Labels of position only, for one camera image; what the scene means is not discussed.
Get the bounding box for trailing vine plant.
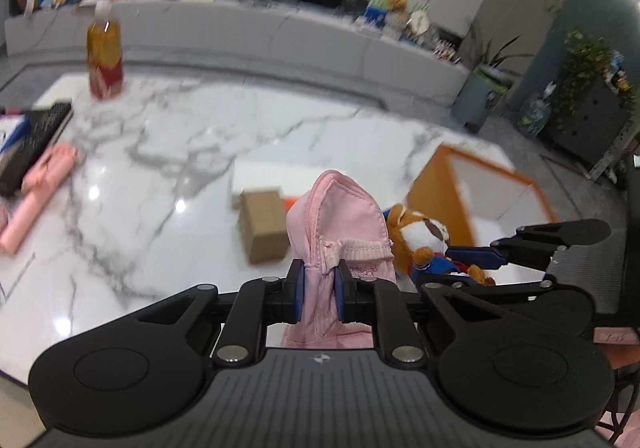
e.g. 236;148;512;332
556;29;637;129

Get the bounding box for black remote control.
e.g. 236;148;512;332
0;101;75;199

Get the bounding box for brown dog plush toy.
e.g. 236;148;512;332
382;203;497;289

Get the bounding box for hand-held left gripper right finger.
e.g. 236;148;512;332
332;260;531;368

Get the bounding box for tea drink bottle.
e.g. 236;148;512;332
86;0;125;101

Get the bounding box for marble television console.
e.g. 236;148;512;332
4;0;472;115

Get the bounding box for black white toy figures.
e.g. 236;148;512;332
434;40;462;64

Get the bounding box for brown cardboard box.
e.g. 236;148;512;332
237;187;292;265

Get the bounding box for dark grey cabinet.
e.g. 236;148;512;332
542;72;640;169

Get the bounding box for grey planter with plant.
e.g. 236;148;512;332
452;64;514;135

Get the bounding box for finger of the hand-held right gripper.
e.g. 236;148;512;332
446;277;557;297
444;220;612;271

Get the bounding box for white round fan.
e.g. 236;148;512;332
409;7;432;37

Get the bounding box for orange cardboard box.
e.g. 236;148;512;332
406;143;562;249

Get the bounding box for clear water jug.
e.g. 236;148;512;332
517;82;557;139

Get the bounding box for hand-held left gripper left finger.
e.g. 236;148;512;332
82;260;306;367

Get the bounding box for pink fabric pouch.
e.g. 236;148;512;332
280;169;399;350

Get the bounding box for green printed board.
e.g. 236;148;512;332
364;0;432;29

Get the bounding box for white and blue box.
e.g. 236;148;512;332
0;115;32;155

